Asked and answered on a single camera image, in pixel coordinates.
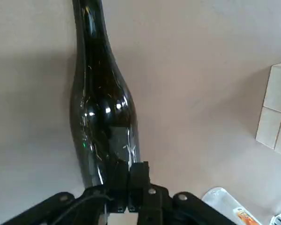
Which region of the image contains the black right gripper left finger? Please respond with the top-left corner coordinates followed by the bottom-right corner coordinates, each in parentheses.
top-left (0, 161), bottom-right (130, 225)

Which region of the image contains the light wooden block base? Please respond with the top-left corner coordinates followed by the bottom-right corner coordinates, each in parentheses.
top-left (255, 60), bottom-right (281, 160)

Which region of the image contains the clear plastic bottle blue cap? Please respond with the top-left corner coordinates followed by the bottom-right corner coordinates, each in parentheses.
top-left (201, 187), bottom-right (263, 225)

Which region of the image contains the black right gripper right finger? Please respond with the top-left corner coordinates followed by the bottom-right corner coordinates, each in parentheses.
top-left (128, 161), bottom-right (233, 225)

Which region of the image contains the dark glass bottle lying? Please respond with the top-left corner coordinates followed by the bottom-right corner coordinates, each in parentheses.
top-left (69, 0), bottom-right (141, 188)

